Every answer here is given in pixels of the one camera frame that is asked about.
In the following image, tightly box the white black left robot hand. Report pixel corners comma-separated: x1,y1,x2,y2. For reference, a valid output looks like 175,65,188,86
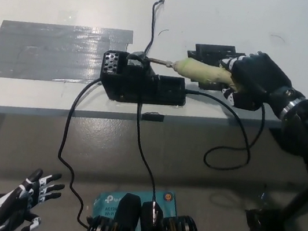
0,163,68,231

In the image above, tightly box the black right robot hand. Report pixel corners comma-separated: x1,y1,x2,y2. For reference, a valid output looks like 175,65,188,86
213,46,303,118

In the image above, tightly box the tape-wrapped soldering iron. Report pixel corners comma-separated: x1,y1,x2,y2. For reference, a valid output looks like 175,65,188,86
144,52,244,91

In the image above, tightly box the black soldering station base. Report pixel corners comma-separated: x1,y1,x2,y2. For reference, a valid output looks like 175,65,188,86
96,46,193,113

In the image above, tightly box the black printed holder plate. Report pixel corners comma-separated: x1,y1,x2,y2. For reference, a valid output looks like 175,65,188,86
181,38,249,96

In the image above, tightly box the teal TP-Link box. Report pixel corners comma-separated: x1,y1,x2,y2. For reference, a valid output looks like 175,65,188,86
89,180,179,231

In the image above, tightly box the small black tape strip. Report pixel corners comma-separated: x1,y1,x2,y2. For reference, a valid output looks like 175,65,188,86
141,110,165,124

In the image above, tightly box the black stand pole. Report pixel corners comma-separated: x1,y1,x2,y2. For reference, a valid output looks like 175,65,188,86
278,180,308,231

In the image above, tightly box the black soldering iron cable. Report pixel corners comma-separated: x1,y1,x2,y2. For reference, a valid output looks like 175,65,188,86
174,89,269,176

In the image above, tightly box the black power cable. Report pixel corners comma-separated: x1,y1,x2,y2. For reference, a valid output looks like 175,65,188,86
47,75,113,229

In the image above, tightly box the thin black wire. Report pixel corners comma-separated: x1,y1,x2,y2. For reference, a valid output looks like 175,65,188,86
143,0,166,57

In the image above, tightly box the black cable to robot torso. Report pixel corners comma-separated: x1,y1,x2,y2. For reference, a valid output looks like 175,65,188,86
119,102,173,225

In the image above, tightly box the grey duct tape patch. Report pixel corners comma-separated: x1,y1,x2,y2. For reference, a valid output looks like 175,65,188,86
0,10,135,99

